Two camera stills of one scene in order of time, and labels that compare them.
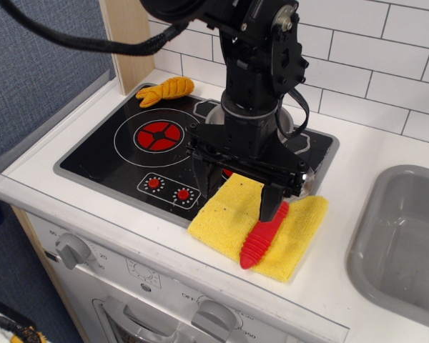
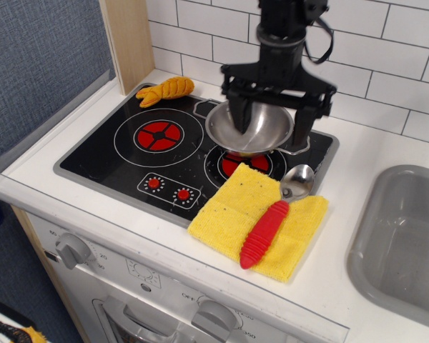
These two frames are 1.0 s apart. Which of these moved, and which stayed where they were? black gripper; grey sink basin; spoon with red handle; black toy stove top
Moved: black gripper
Stayed: spoon with red handle; black toy stove top; grey sink basin
